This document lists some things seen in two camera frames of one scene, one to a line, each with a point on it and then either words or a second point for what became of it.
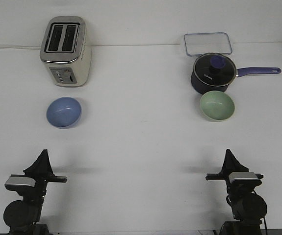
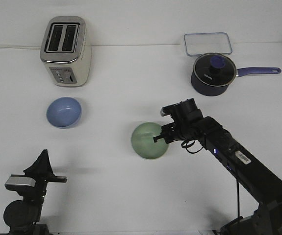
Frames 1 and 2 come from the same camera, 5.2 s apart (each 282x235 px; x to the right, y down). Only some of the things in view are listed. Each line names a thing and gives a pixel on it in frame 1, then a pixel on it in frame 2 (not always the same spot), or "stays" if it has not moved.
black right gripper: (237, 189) → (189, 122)
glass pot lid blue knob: (214, 69) stays
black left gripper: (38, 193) stays
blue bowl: (64, 112) stays
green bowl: (217, 106) → (142, 142)
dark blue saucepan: (210, 74) stays
